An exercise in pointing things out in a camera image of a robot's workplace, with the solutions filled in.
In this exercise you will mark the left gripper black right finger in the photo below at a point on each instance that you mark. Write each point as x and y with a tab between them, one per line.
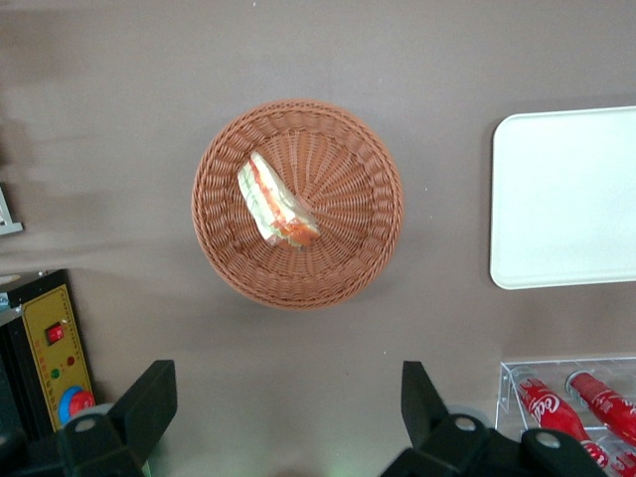
432	437

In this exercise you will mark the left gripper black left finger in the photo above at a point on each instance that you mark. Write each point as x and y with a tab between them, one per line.
134	427

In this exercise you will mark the triangular sandwich with red filling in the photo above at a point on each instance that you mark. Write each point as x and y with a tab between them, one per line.
268	199

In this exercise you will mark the round brown wicker basket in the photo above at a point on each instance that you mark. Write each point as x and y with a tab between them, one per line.
348	223

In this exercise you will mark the cream rectangular plastic tray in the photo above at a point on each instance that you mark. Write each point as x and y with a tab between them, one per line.
566	199

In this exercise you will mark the clear acrylic bottle rack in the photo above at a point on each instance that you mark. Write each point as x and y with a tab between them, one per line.
507	392

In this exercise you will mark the black food warmer machine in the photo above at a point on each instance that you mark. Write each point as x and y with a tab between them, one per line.
49	348

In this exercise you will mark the red cola bottle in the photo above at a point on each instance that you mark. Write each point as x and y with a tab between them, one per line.
606	405
625	459
546	410

